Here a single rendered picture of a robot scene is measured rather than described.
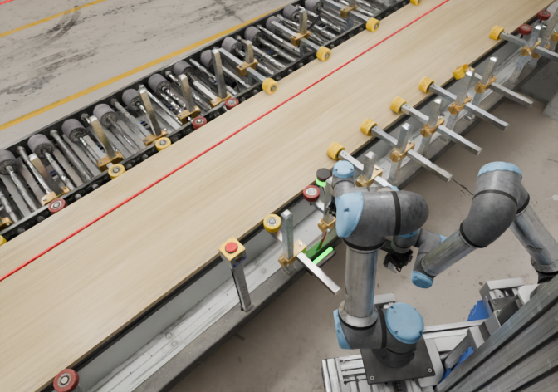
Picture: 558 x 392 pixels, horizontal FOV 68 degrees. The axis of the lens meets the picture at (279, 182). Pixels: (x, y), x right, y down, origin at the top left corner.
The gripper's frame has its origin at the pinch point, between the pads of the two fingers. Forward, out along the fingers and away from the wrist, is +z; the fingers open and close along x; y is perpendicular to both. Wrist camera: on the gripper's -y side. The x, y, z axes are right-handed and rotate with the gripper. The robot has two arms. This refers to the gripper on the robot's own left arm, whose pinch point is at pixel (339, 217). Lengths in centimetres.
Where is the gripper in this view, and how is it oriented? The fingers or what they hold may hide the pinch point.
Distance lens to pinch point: 179.4
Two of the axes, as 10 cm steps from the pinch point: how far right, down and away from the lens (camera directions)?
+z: 0.4, 6.2, 7.8
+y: -4.8, 7.0, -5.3
